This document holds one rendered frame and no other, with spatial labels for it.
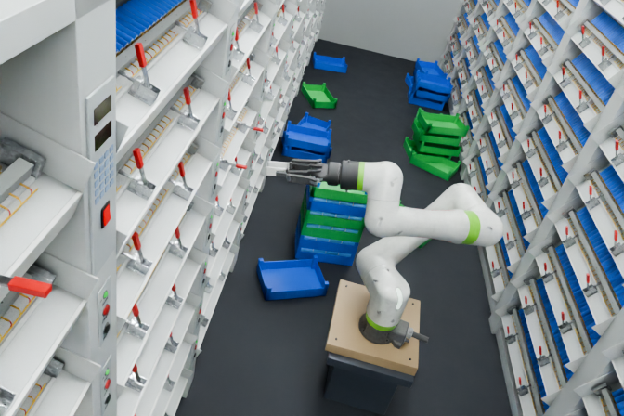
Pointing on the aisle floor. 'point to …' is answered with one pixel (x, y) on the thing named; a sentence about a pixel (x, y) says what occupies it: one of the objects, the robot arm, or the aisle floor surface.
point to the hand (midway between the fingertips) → (277, 168)
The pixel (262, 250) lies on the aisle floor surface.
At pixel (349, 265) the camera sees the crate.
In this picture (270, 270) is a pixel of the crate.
